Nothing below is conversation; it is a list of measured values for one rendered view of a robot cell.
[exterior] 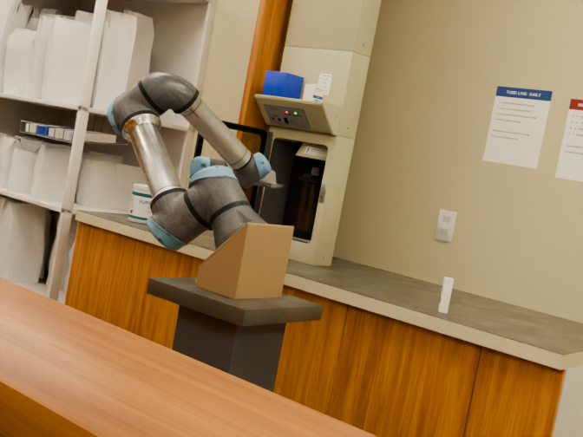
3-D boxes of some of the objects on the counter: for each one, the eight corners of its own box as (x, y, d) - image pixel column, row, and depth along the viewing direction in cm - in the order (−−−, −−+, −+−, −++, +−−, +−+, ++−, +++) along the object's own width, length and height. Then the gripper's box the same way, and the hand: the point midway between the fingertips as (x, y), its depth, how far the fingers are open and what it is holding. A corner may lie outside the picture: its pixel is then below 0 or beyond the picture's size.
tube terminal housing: (288, 249, 334) (323, 60, 329) (352, 266, 314) (391, 65, 309) (246, 246, 315) (284, 46, 309) (313, 265, 295) (353, 51, 289)
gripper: (253, 161, 267) (291, 168, 282) (210, 153, 279) (249, 160, 294) (248, 187, 267) (286, 193, 283) (206, 178, 279) (245, 184, 295)
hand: (266, 185), depth 289 cm, fingers open, 14 cm apart
